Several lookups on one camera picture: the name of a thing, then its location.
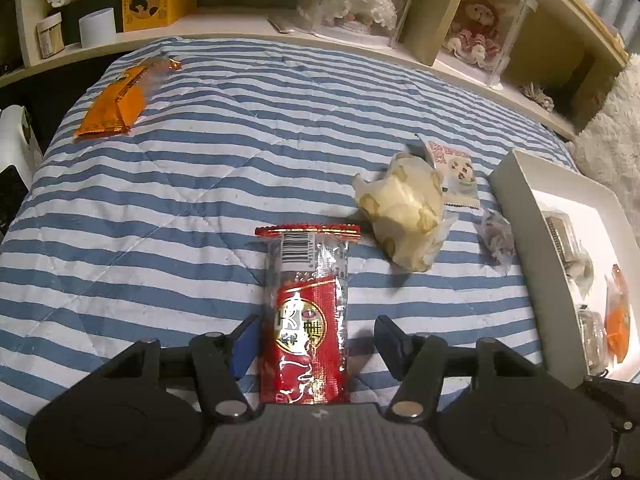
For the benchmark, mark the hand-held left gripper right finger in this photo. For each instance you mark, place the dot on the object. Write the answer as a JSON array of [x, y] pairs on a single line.
[[392, 347]]

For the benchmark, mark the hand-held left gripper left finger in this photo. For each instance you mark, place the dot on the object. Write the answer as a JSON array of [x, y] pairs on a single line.
[[245, 347]]

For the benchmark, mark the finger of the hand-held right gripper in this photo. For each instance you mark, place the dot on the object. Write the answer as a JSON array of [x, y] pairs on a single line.
[[615, 410]]

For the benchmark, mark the red snack packet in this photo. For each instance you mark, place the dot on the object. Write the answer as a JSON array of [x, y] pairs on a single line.
[[305, 320]]

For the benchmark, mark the square brown cake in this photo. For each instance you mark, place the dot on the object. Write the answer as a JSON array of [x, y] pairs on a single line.
[[592, 340], [560, 235]]

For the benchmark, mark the orange snack packet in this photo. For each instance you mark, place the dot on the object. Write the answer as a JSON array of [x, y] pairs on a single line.
[[617, 320], [112, 105]]

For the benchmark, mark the cream yellow pastry packet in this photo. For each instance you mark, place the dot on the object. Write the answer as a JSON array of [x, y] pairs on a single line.
[[405, 210]]

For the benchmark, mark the small dark clear packet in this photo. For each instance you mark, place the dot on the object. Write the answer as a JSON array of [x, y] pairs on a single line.
[[495, 240]]

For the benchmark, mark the pink dog print packet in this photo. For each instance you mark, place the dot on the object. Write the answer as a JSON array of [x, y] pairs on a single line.
[[460, 170]]

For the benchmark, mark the white shallow cardboard box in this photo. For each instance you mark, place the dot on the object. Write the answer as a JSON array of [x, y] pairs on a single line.
[[515, 185]]

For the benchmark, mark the blue striped blanket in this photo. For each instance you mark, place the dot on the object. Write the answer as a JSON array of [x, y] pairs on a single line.
[[200, 200]]

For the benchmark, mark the white fluffy pillow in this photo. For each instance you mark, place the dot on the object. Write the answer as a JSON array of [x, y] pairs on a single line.
[[612, 135]]

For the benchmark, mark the small ornament on shelf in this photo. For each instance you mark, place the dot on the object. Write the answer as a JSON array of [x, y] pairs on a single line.
[[537, 97]]

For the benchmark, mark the wooden shelf unit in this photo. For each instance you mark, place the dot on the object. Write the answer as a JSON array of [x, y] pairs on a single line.
[[225, 22]]

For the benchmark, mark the pink dress doll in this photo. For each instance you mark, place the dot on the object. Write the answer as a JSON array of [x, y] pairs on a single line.
[[477, 25]]

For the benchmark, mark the clear doll case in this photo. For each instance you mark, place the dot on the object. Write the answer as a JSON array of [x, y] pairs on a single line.
[[520, 20], [407, 5]]

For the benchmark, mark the white cylinder cup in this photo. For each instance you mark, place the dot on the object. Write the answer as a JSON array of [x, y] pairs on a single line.
[[97, 27]]

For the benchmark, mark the yellow box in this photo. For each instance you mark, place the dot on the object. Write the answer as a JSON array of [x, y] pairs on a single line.
[[160, 2]]

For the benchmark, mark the white labelled jar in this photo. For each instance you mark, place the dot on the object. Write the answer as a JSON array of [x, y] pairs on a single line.
[[50, 37]]

